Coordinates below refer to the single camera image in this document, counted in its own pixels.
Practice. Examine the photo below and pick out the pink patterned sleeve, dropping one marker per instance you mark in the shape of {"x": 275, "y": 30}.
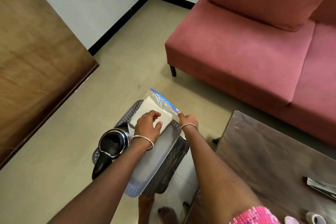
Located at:
{"x": 252, "y": 216}

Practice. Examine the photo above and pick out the person's left hand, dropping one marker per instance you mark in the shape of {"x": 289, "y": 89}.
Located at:
{"x": 144, "y": 126}

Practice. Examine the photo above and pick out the person's right fingers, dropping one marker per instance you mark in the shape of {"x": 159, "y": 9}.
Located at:
{"x": 181, "y": 115}

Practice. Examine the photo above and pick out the silver bangle on wrist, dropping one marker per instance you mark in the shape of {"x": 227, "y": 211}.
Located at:
{"x": 189, "y": 125}
{"x": 149, "y": 141}

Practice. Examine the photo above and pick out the person's left foot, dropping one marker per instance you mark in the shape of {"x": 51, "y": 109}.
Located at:
{"x": 145, "y": 208}

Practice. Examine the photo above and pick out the person's left forearm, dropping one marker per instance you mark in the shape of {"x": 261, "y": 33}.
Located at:
{"x": 110, "y": 179}

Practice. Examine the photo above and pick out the person's right forearm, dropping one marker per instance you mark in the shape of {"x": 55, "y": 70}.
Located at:
{"x": 210, "y": 163}

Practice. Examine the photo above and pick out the red fabric sofa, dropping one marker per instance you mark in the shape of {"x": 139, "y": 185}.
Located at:
{"x": 249, "y": 69}

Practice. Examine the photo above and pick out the silver bangle on right wrist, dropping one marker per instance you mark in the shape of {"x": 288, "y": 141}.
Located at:
{"x": 189, "y": 125}

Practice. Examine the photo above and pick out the small white lid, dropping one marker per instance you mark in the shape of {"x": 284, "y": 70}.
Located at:
{"x": 291, "y": 220}

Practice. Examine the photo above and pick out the white cup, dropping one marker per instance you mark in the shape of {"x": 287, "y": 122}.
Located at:
{"x": 315, "y": 218}

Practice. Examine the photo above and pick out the black flat remote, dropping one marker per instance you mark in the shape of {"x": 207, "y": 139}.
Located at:
{"x": 319, "y": 185}

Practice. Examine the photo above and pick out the clear blue-zipper plastic bag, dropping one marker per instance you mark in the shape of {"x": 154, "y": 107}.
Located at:
{"x": 164, "y": 103}

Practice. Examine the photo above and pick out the white folded cloth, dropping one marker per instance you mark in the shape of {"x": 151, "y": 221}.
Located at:
{"x": 149, "y": 105}

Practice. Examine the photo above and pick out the brown wooden door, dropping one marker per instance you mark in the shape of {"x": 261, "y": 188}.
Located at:
{"x": 36, "y": 61}

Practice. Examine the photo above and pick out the black electric kettle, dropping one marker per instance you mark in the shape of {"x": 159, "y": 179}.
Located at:
{"x": 111, "y": 142}

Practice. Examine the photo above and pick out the black perforated plastic stool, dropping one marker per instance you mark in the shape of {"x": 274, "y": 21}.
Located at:
{"x": 170, "y": 163}

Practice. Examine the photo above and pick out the silver bangle on left wrist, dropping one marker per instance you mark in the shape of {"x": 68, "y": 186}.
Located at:
{"x": 149, "y": 141}

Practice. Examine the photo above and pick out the dark glossy coffee table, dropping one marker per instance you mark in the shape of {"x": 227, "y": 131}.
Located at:
{"x": 262, "y": 153}

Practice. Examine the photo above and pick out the person's right foot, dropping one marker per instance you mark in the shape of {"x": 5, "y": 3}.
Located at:
{"x": 165, "y": 216}

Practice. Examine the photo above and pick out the person's right hand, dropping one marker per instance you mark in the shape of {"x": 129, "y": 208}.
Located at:
{"x": 189, "y": 120}

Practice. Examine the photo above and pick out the person's foot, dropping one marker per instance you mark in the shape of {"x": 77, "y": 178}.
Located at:
{"x": 145, "y": 208}
{"x": 165, "y": 216}

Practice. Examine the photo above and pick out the person's left thumb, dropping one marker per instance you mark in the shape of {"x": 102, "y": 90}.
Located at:
{"x": 158, "y": 125}

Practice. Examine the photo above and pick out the silver metal tray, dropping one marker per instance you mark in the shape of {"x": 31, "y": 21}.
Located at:
{"x": 154, "y": 153}

